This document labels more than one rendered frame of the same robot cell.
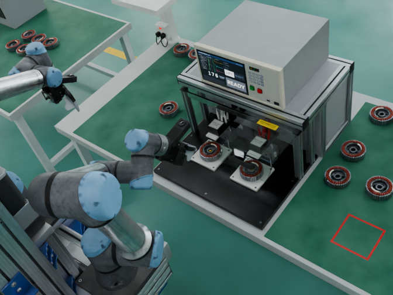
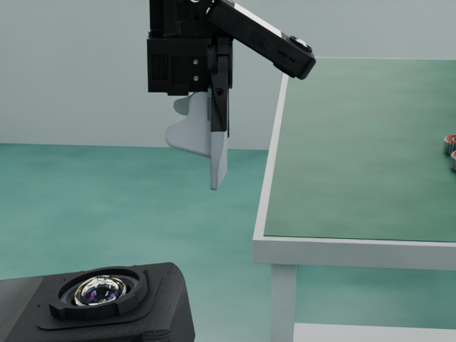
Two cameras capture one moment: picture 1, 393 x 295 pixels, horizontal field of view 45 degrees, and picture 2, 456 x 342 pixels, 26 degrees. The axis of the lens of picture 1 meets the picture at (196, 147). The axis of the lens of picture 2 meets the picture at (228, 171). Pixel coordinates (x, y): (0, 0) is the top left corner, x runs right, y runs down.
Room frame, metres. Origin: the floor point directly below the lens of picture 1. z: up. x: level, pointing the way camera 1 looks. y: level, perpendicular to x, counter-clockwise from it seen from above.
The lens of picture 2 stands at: (1.10, -0.17, 1.45)
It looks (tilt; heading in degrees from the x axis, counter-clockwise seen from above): 18 degrees down; 45
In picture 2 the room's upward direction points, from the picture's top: straight up
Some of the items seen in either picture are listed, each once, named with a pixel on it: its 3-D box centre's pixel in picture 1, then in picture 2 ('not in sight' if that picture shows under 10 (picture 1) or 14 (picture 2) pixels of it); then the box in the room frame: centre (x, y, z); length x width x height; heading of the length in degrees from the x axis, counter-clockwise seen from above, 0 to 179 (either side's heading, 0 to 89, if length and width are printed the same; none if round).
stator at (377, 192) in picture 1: (379, 188); not in sight; (1.15, -0.71, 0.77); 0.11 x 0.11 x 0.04
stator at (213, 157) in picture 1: (210, 151); not in sight; (1.59, -0.06, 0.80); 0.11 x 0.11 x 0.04
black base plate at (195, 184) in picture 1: (233, 164); not in sight; (1.51, -0.15, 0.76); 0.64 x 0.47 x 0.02; 40
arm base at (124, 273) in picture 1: (112, 263); not in sight; (0.92, 0.39, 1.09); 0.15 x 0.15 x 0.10
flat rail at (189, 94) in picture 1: (236, 112); not in sight; (1.56, -0.22, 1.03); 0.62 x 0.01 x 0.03; 40
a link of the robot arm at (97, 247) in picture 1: (103, 246); not in sight; (0.92, 0.38, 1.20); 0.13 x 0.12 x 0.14; 69
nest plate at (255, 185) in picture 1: (252, 173); not in sight; (1.40, -0.22, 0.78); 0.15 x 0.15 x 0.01; 40
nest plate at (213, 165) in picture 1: (211, 154); not in sight; (1.59, -0.06, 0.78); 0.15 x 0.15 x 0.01; 40
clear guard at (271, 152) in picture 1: (262, 140); not in sight; (1.35, -0.27, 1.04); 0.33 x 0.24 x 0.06; 130
